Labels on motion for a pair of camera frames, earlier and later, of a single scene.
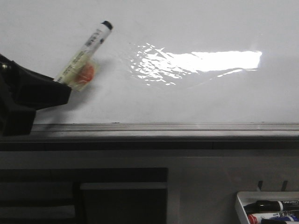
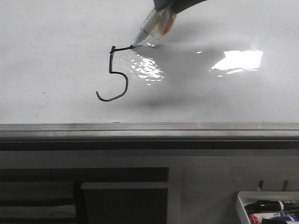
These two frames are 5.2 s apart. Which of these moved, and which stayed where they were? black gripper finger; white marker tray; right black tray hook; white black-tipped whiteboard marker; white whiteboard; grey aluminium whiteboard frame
Moved: black gripper finger; white black-tipped whiteboard marker
Stayed: grey aluminium whiteboard frame; right black tray hook; white marker tray; white whiteboard
